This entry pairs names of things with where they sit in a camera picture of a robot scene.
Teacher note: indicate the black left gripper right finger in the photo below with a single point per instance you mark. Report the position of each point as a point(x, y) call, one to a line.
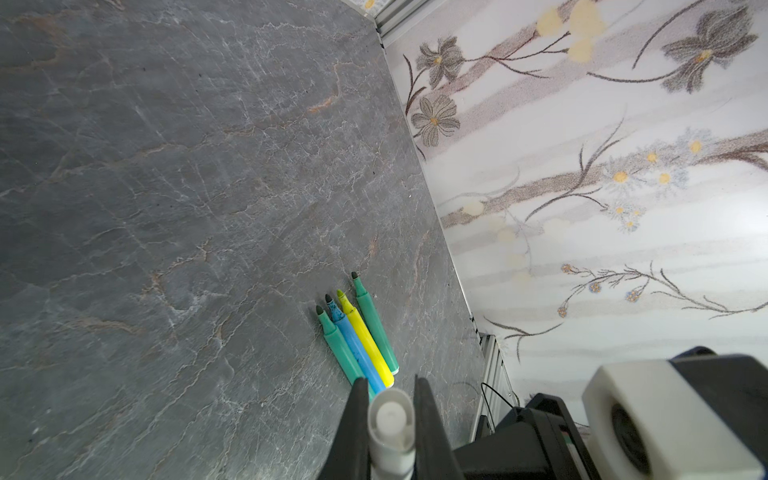
point(434, 456)

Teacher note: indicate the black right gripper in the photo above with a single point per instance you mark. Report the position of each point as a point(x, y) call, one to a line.
point(538, 441)

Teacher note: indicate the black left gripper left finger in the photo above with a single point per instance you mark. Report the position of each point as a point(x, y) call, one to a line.
point(348, 457)

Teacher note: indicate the white pen cap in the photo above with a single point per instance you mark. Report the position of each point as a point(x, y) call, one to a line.
point(391, 432)

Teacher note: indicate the light blue highlighter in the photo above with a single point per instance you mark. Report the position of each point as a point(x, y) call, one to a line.
point(356, 348)

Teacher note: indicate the yellow highlighter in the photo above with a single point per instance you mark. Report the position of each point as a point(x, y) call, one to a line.
point(367, 341)

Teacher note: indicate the teal green highlighter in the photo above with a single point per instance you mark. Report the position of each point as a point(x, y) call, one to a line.
point(339, 347)

